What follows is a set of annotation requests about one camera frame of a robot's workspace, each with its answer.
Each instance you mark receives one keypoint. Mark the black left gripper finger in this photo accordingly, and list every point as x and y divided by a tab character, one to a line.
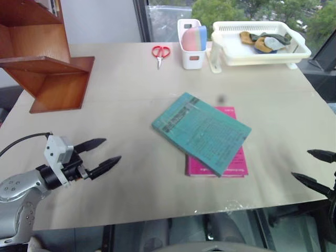
90	144
105	165

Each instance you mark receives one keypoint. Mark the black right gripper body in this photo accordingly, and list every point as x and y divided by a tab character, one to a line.
331	195

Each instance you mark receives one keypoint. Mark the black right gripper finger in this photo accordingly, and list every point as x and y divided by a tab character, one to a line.
324	155
311	182

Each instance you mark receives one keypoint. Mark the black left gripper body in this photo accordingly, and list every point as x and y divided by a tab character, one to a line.
73	168

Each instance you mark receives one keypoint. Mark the magenta book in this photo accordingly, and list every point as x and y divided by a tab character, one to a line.
237	165

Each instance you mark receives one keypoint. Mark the wooden shelf stand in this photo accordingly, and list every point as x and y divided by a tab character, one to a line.
50	78

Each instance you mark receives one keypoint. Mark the teal book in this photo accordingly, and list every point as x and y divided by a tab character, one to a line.
202	131

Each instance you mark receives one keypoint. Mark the books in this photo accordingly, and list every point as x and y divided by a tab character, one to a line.
55	6

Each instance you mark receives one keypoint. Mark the black table leg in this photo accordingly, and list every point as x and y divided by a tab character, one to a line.
107	239

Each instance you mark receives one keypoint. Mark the dark rounded shape under table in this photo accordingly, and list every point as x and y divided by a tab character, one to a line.
225	231

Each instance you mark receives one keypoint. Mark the grey and yellow sock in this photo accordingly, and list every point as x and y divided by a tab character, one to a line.
270	44

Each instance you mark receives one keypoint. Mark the white plastic basket tray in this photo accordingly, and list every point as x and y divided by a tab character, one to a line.
236	56

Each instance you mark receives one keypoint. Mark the white plastic bin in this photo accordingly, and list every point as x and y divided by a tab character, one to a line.
192	59

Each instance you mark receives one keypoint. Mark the mustard yellow sock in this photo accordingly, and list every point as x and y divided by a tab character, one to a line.
245	38

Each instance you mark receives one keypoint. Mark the pink green blue sponge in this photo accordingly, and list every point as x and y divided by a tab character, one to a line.
194	39

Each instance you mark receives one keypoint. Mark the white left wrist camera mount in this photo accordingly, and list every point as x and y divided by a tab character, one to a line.
56	151

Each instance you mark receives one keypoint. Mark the dark window frame post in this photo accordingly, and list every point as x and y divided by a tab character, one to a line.
143	19

